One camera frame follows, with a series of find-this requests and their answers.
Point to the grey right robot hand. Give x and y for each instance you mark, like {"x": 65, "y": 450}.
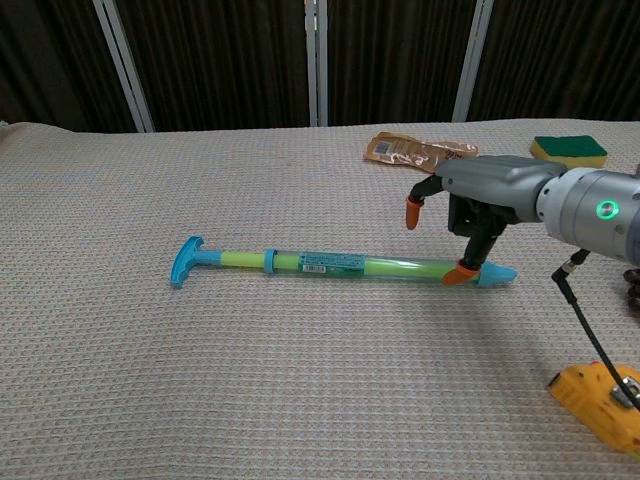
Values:
{"x": 492, "y": 175}

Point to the clear plastic tube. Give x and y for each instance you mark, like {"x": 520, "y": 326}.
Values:
{"x": 380, "y": 267}

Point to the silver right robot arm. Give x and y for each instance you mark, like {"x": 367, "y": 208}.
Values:
{"x": 590, "y": 205}

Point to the yellow green sponge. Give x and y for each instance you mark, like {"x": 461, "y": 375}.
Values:
{"x": 567, "y": 146}

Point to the brown foil pouch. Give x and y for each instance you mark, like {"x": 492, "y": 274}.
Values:
{"x": 400, "y": 150}

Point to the dark pleated curtain panel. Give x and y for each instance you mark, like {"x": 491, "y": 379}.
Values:
{"x": 50, "y": 60}
{"x": 395, "y": 60}
{"x": 215, "y": 60}
{"x": 565, "y": 60}

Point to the dark brown object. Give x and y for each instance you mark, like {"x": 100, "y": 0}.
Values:
{"x": 634, "y": 292}

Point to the yellow tape measure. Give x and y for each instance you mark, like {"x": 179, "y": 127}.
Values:
{"x": 580, "y": 395}

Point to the beige waffle tablecloth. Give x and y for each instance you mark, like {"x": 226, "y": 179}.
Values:
{"x": 250, "y": 375}

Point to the white metal frame post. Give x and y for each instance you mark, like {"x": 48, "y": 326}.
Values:
{"x": 316, "y": 60}
{"x": 472, "y": 60}
{"x": 122, "y": 65}

